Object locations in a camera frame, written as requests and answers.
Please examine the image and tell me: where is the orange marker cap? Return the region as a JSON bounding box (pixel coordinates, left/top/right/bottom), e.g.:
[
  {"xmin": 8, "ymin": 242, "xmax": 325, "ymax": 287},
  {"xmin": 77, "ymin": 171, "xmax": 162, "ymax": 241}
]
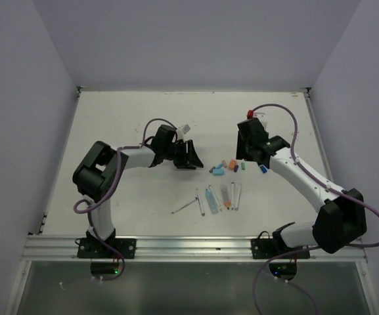
[{"xmin": 228, "ymin": 159, "xmax": 236, "ymax": 171}]

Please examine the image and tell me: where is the light blue pen cap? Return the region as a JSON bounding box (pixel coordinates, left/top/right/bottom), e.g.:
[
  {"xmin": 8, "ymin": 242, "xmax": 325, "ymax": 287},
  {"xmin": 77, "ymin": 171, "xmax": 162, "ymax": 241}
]
[{"xmin": 212, "ymin": 168, "xmax": 225, "ymax": 176}]

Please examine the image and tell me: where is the light blue capped pen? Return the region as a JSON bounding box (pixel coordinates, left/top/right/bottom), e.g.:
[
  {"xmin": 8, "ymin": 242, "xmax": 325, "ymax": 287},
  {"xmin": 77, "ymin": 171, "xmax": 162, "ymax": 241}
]
[{"xmin": 196, "ymin": 188, "xmax": 206, "ymax": 217}]

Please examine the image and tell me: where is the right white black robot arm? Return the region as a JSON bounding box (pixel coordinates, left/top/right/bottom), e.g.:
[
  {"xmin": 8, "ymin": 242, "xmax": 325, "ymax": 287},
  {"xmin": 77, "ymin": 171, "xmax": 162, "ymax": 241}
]
[{"xmin": 236, "ymin": 117, "xmax": 367, "ymax": 258}]

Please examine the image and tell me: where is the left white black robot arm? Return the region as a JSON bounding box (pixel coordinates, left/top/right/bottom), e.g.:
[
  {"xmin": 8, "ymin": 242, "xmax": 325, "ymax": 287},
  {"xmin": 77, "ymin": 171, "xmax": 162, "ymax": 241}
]
[{"xmin": 72, "ymin": 124, "xmax": 204, "ymax": 258}]

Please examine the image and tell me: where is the green white pen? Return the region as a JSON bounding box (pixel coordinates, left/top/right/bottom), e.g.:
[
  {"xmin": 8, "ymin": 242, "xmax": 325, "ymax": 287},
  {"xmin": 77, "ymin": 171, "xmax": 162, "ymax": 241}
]
[{"xmin": 234, "ymin": 183, "xmax": 242, "ymax": 211}]

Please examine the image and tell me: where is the blue capped white marker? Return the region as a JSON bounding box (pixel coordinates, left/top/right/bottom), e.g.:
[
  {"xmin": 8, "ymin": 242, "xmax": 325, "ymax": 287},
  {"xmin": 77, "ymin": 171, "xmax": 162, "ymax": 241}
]
[{"xmin": 259, "ymin": 165, "xmax": 268, "ymax": 174}]

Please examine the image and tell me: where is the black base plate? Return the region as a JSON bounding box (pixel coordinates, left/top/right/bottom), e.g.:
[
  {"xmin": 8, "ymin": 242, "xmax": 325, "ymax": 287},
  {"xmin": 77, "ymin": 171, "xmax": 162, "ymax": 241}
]
[
  {"xmin": 76, "ymin": 238, "xmax": 136, "ymax": 259},
  {"xmin": 250, "ymin": 231, "xmax": 303, "ymax": 259}
]

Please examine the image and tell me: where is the light blue highlighter marker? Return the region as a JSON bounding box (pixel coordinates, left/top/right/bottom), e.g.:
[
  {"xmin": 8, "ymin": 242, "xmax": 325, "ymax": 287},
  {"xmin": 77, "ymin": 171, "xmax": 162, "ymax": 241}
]
[{"xmin": 205, "ymin": 188, "xmax": 218, "ymax": 215}]

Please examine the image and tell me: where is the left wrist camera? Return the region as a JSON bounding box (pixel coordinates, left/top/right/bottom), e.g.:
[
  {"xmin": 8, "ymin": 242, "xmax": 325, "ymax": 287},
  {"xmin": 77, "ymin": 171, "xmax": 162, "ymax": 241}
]
[{"xmin": 177, "ymin": 124, "xmax": 190, "ymax": 135}]

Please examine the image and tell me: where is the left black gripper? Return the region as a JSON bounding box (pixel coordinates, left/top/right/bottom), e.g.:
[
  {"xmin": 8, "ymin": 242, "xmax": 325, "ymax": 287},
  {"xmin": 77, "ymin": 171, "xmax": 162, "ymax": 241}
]
[{"xmin": 163, "ymin": 139, "xmax": 203, "ymax": 169}]

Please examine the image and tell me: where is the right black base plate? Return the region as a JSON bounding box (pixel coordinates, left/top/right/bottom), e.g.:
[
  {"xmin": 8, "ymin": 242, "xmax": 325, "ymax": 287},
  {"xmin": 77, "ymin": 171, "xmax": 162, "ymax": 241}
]
[{"xmin": 250, "ymin": 231, "xmax": 303, "ymax": 259}]

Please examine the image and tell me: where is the aluminium rail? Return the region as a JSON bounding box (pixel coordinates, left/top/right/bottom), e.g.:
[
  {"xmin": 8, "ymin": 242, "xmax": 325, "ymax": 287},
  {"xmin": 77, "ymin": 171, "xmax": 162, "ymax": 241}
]
[{"xmin": 20, "ymin": 234, "xmax": 364, "ymax": 262}]

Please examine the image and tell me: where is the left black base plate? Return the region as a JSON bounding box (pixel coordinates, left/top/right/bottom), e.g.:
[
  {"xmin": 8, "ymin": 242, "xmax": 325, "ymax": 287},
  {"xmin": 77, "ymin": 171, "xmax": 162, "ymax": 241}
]
[{"xmin": 76, "ymin": 238, "xmax": 136, "ymax": 259}]

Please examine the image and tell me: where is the orange highlighter marker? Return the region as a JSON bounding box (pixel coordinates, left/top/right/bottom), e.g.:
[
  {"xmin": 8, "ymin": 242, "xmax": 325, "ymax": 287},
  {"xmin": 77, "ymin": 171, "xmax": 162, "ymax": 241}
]
[{"xmin": 220, "ymin": 184, "xmax": 231, "ymax": 209}]

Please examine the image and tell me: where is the grey capped white pen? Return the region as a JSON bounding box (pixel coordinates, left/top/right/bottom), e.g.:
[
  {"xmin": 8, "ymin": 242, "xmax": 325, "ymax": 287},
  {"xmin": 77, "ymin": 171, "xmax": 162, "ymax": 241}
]
[{"xmin": 171, "ymin": 197, "xmax": 198, "ymax": 214}]

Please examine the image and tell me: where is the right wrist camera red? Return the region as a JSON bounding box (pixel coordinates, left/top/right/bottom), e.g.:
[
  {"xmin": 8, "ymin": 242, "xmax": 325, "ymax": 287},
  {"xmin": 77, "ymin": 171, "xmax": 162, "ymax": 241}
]
[{"xmin": 247, "ymin": 110, "xmax": 268, "ymax": 129}]

